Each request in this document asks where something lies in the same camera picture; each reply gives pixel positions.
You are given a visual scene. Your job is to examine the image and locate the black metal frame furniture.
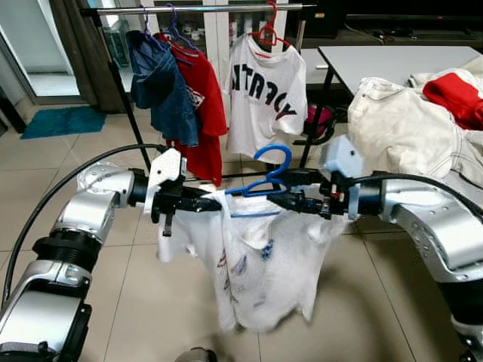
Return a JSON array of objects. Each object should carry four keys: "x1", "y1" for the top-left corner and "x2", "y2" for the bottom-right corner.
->
[{"x1": 0, "y1": 84, "x2": 27, "y2": 135}]

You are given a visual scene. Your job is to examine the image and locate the white shirt black lettering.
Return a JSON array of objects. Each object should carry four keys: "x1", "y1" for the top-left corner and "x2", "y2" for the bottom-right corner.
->
[{"x1": 225, "y1": 34, "x2": 309, "y2": 159}]

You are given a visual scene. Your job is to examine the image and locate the purple wire clothes hanger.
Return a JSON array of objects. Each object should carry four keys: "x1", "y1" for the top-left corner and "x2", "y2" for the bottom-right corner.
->
[
  {"x1": 166, "y1": 4, "x2": 203, "y2": 55},
  {"x1": 140, "y1": 6, "x2": 171, "y2": 50}
]

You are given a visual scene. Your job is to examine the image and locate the black clothes rack chrome rail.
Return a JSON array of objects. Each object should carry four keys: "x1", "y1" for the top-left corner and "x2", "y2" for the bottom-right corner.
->
[{"x1": 79, "y1": 3, "x2": 318, "y2": 182}]

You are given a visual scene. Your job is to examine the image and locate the cream crumpled garment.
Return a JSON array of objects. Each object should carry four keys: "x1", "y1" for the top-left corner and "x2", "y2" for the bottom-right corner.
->
[{"x1": 408, "y1": 57, "x2": 483, "y2": 87}]

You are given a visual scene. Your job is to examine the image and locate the blue plastic clothes hanger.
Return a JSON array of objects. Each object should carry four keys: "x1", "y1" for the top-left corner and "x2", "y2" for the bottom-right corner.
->
[{"x1": 224, "y1": 143, "x2": 294, "y2": 219}]

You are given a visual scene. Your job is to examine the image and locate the white t-shirt flag prints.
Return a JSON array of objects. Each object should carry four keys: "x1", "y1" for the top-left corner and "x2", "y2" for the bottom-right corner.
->
[{"x1": 157, "y1": 185, "x2": 349, "y2": 334}]

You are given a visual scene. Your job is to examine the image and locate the red shirt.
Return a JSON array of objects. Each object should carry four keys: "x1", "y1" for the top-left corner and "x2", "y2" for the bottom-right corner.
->
[{"x1": 155, "y1": 32, "x2": 229, "y2": 186}]

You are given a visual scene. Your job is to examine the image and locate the red folded garment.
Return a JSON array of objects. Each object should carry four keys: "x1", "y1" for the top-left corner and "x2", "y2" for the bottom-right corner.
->
[{"x1": 421, "y1": 73, "x2": 483, "y2": 130}]

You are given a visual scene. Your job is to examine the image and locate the pink bag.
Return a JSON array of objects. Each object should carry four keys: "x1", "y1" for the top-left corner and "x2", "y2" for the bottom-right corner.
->
[{"x1": 306, "y1": 106, "x2": 337, "y2": 144}]

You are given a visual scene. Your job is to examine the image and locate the black television console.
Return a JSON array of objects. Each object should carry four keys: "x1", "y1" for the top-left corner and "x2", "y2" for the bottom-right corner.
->
[{"x1": 306, "y1": 0, "x2": 483, "y2": 50}]

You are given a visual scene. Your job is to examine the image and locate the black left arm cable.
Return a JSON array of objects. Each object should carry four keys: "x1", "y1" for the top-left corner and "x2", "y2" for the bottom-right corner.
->
[{"x1": 0, "y1": 143, "x2": 168, "y2": 306}]

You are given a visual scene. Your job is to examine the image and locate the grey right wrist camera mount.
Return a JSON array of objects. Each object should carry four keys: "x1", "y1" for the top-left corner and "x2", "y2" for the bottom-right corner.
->
[{"x1": 319, "y1": 134, "x2": 366, "y2": 221}]

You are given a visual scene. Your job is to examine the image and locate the white framed glass door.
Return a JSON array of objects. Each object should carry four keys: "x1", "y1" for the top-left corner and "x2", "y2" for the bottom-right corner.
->
[{"x1": 0, "y1": 0, "x2": 72, "y2": 103}]

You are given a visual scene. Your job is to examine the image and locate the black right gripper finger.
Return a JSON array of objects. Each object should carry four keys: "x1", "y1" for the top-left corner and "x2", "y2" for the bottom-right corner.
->
[
  {"x1": 285, "y1": 170, "x2": 331, "y2": 187},
  {"x1": 270, "y1": 194, "x2": 323, "y2": 214}
]

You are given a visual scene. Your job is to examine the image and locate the grey curtain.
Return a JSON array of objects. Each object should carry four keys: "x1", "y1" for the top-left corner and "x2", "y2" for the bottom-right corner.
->
[{"x1": 53, "y1": 0, "x2": 129, "y2": 114}]

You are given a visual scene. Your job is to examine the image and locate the teal floor mat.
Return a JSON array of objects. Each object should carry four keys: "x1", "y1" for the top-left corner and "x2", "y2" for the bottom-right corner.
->
[{"x1": 20, "y1": 106, "x2": 106, "y2": 140}]

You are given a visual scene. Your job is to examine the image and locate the red clothes hanger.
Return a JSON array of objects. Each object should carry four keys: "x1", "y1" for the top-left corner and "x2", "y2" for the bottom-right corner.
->
[{"x1": 249, "y1": 2, "x2": 291, "y2": 52}]

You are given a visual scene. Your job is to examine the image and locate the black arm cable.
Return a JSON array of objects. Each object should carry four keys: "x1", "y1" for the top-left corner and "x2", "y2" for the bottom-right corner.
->
[
  {"x1": 0, "y1": 143, "x2": 168, "y2": 306},
  {"x1": 332, "y1": 173, "x2": 483, "y2": 221}
]

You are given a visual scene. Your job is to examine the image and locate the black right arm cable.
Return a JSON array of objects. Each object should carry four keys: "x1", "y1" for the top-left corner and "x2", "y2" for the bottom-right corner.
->
[{"x1": 332, "y1": 173, "x2": 483, "y2": 221}]

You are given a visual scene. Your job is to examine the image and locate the blue denim garment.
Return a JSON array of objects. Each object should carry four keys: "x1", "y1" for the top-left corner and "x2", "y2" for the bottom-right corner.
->
[{"x1": 126, "y1": 29, "x2": 199, "y2": 148}]

